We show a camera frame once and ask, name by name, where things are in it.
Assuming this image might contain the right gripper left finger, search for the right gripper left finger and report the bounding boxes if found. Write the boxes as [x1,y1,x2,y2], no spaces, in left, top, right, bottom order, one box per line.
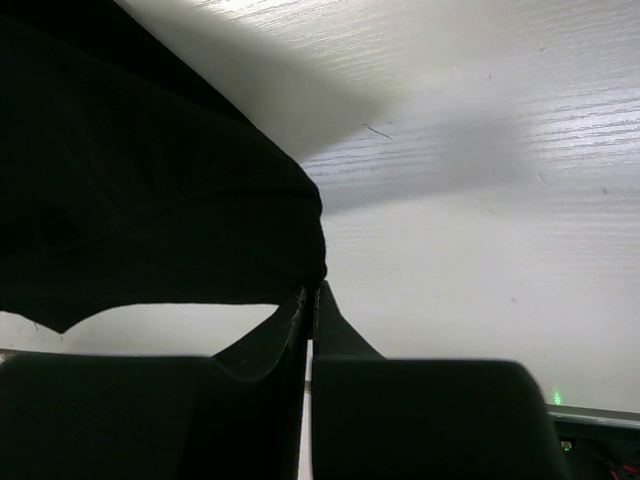
[1,290,306,479]

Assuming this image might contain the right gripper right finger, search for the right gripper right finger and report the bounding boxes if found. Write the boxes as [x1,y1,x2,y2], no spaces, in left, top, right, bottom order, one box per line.
[311,284,570,479]

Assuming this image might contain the black skirt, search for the black skirt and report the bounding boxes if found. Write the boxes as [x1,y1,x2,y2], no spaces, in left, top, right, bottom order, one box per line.
[1,1,327,333]

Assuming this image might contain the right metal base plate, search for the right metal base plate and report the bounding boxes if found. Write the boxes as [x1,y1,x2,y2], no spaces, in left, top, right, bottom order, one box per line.
[548,405,640,480]

